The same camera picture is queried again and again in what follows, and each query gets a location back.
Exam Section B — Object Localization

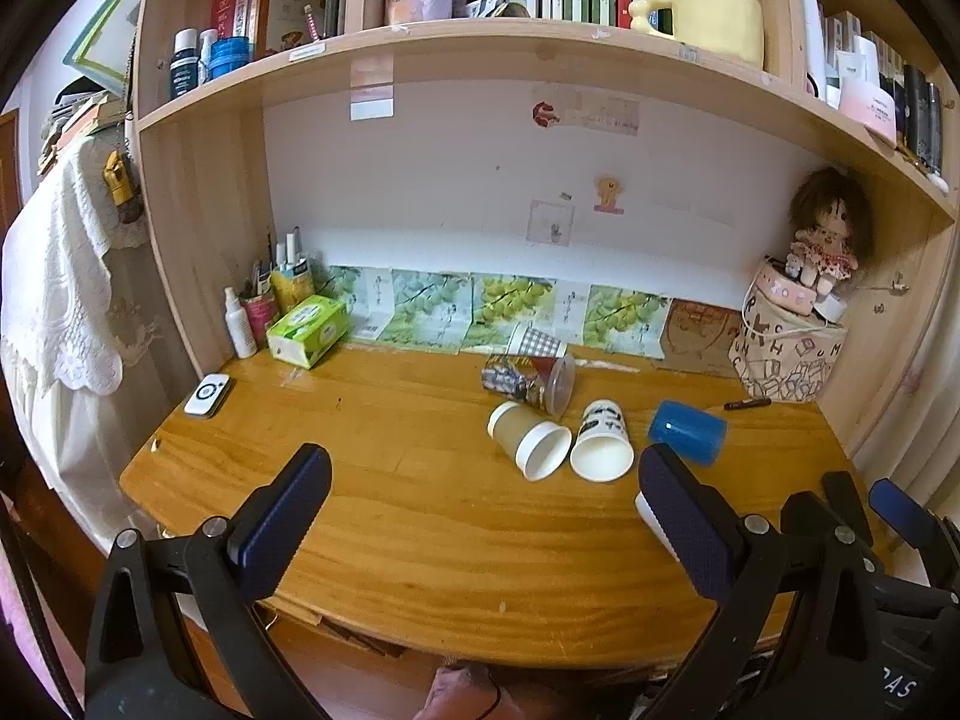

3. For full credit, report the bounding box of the letter print storage bag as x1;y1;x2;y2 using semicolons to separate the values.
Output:
729;279;851;403

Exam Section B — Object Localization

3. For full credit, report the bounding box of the white printed paper cup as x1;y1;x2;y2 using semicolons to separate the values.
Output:
570;400;636;483

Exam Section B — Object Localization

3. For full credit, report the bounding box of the grape picture card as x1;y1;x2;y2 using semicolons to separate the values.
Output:
581;285;673;358
459;274;560;353
371;270;475;350
321;265;395;342

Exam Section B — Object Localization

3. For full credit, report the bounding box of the pink and white jar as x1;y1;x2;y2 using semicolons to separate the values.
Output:
838;78;899;148

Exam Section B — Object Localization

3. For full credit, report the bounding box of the small white flat device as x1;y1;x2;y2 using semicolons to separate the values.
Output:
184;373;234;419

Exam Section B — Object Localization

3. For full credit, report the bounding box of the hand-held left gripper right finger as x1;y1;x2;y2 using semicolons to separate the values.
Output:
636;444;884;720

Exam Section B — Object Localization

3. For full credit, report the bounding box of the black cosmetic bottle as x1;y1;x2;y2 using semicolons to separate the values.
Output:
900;64;931;166
926;81;947;175

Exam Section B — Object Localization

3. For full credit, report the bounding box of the white spray bottle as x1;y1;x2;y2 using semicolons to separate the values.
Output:
223;286;259;360

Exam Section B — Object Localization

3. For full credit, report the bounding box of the pale pink wall note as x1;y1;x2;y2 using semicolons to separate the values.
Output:
528;199;576;245

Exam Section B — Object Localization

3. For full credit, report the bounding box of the green framed board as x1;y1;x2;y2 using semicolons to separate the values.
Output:
63;0;157;97

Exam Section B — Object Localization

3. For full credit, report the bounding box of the person's leg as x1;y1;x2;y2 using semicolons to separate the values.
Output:
420;661;552;720

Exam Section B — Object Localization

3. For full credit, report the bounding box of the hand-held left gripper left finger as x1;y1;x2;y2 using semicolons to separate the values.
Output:
85;444;333;720

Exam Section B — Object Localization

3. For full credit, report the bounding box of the pale tape patch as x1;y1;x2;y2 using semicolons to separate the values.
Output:
349;52;395;122

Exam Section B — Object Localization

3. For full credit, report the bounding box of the dark bottle with white cap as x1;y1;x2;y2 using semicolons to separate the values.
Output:
170;28;202;100

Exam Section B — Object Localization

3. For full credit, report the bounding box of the brown and white paper cup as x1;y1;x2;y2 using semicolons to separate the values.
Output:
487;400;573;482

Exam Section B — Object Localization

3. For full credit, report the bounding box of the wooden bookshelf unit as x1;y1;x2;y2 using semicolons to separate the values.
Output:
124;0;960;470

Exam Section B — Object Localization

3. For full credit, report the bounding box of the checked paper cup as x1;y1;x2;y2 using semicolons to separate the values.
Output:
507;321;569;361

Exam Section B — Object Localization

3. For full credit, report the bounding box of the white tall tube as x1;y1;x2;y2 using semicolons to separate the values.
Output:
798;0;827;103

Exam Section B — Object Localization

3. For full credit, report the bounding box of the pale taped wall paper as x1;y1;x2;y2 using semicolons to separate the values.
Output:
559;88;641;137

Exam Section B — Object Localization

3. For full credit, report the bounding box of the stack of papers and books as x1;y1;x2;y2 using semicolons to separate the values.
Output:
39;88;130;170

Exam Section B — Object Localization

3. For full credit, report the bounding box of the red book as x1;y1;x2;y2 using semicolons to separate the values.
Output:
209;0;256;42

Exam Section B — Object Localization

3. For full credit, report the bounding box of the yellow-green pen holder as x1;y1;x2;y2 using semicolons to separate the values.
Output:
268;226;317;317

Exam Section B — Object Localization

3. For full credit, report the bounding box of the brown drawing card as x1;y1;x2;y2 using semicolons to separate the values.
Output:
658;298;745;377

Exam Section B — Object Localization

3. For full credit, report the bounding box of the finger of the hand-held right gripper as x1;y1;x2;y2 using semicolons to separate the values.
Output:
823;470;875;542
868;478;960;592

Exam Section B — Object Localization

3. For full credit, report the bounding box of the orange picture book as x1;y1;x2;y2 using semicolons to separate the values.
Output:
250;0;331;61

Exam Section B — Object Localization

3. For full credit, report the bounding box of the brown-haired cloth doll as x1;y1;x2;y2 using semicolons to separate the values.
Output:
784;166;875;298

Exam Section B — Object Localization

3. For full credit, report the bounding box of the blue round jar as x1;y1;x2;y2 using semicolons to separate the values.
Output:
209;37;251;81

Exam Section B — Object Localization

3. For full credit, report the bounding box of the blue plastic cup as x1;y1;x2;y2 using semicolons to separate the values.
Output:
648;400;729;468

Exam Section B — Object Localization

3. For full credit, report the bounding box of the pale yellow mug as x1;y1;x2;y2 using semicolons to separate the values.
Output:
628;0;767;71

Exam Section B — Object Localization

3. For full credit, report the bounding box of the pink pen holder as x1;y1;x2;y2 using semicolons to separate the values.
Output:
242;291;281;350

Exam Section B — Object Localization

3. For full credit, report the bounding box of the yellow hanging toy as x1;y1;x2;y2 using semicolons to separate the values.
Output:
102;150;145;209

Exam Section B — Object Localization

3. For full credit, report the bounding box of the green tissue box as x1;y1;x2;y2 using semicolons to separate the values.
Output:
266;295;350;370

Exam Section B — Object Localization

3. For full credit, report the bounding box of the white lace cloth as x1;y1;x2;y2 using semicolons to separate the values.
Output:
0;136;163;395

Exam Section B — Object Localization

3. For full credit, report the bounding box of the pink round music box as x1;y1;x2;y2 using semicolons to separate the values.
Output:
753;255;820;316

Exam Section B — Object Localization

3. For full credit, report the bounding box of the clear plastic printed cup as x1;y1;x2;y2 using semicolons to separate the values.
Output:
481;351;577;417

